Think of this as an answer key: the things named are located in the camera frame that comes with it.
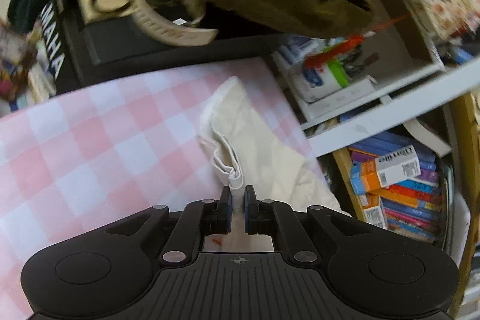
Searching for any beige t-shirt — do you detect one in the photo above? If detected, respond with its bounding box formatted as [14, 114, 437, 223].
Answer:
[197, 75, 352, 253]

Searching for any orange blue white tall box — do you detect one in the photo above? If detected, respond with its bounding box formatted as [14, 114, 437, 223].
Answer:
[350, 145, 421, 195]

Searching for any white orange flat box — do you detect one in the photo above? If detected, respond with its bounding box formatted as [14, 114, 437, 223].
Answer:
[358, 193, 388, 230]

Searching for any beige strap wristwatch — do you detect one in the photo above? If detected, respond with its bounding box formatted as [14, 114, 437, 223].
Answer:
[89, 0, 218, 47]

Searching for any white wooden bookshelf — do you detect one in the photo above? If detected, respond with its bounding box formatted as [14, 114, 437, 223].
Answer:
[295, 0, 479, 315]

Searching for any white green wipes tub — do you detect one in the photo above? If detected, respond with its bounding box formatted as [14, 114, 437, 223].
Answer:
[289, 60, 350, 103]

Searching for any black yamaha keyboard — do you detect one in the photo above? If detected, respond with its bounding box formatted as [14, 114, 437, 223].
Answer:
[38, 0, 283, 94]

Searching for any pink checkered desk mat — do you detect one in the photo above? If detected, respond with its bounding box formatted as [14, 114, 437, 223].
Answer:
[0, 56, 327, 320]

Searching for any red figurine pen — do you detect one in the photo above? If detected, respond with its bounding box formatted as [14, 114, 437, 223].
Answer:
[304, 13, 412, 70]

